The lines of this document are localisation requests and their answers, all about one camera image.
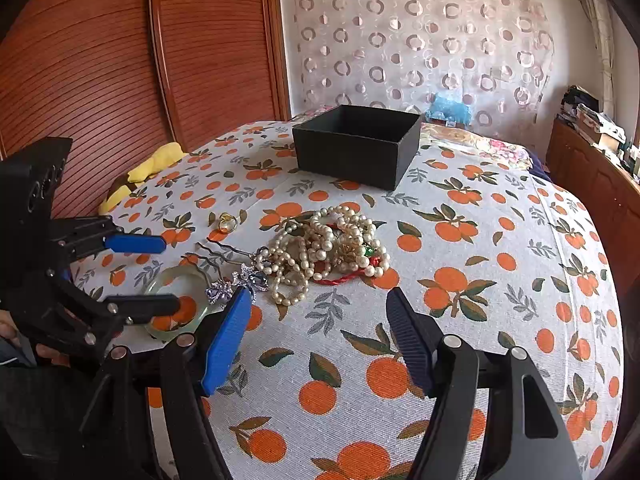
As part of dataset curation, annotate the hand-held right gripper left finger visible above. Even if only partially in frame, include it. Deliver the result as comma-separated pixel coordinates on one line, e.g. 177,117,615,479
80,287,252,480

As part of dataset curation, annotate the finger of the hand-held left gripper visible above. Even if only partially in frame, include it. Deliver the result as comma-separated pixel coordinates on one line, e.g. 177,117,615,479
49,215,167,263
50,272,182,361

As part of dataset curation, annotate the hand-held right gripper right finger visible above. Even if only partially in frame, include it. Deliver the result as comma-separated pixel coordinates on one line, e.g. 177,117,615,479
386,287,583,480

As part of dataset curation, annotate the pale green jade bangle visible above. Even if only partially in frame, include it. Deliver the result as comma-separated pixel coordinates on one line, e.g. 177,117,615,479
144,266,227,333

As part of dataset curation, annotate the silver bow brooch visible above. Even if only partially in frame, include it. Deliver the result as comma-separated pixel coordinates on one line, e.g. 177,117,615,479
206,264,269,306

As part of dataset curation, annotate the metal forked hairpin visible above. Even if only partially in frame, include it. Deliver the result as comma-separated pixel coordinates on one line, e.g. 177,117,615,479
196,241,273,273

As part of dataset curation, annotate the red cord bracelet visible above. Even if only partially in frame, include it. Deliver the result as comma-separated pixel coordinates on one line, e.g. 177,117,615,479
310,254,392,287

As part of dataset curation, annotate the gold flower brooch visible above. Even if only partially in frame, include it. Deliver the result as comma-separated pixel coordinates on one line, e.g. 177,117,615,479
334,242,369,269

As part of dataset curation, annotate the pile of pearl necklaces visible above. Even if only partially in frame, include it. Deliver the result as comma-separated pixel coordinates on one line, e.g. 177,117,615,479
267,203,392,308

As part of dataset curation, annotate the black cardboard box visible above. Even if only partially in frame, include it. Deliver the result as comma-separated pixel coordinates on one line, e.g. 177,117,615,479
292,105,422,191

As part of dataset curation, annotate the person's left hand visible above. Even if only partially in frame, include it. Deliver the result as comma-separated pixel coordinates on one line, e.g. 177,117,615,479
0,309,68,367

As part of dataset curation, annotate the yellow plush toy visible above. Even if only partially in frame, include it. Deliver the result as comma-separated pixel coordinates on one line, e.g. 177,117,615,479
98,142,184,215

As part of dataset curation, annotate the orange print bed sheet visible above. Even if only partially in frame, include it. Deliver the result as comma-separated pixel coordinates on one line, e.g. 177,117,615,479
70,120,624,480

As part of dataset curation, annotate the wooden slatted wardrobe door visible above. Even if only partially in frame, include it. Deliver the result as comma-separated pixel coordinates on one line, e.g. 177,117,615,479
149,0,292,154
0,0,177,221

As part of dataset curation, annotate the floral blanket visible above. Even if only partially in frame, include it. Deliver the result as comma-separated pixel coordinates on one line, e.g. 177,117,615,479
419,121,534,171

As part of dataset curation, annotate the wooden cabinet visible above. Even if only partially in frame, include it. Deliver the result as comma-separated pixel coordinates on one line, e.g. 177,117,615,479
545,117,640,306

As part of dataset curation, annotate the blue plastic bag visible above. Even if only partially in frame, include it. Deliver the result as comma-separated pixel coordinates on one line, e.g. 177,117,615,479
427,91,474,126

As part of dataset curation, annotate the stack of books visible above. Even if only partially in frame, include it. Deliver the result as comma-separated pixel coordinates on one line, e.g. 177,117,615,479
556,85,640,183

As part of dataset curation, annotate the sheer circle pattern curtain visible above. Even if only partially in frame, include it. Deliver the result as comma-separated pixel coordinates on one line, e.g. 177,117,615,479
279,0,557,131

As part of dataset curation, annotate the white side curtain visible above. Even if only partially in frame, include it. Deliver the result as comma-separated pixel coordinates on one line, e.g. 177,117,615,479
575,0,617,113

